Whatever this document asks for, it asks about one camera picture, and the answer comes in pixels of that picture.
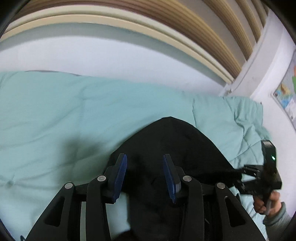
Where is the teal quilted bed comforter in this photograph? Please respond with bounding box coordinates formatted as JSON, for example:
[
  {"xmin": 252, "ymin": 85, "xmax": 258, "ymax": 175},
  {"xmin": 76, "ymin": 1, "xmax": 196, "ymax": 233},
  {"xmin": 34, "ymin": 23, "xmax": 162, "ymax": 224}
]
[{"xmin": 1, "ymin": 71, "xmax": 270, "ymax": 240}]

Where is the person right hand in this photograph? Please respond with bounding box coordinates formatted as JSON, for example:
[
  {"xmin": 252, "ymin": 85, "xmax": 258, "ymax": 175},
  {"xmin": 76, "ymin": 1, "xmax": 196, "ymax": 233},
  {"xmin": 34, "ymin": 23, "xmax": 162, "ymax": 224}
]
[{"xmin": 253, "ymin": 191, "xmax": 282, "ymax": 218}]

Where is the black hooded jacket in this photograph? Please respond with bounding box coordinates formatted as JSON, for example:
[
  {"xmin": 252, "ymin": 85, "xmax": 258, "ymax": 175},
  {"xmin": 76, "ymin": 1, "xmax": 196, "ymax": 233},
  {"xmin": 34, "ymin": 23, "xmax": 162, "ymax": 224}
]
[{"xmin": 108, "ymin": 117, "xmax": 241, "ymax": 240}]

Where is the wall map poster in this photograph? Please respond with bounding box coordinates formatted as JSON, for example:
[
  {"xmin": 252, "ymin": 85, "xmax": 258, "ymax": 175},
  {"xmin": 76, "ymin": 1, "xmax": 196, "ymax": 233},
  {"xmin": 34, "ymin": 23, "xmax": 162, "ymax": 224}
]
[{"xmin": 273, "ymin": 51, "xmax": 296, "ymax": 128}]

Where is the striped brown window blind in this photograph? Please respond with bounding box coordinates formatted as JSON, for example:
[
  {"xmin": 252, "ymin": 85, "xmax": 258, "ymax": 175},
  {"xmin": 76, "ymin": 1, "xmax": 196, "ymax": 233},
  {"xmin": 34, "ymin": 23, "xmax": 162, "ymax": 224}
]
[{"xmin": 1, "ymin": 1, "xmax": 269, "ymax": 84}]

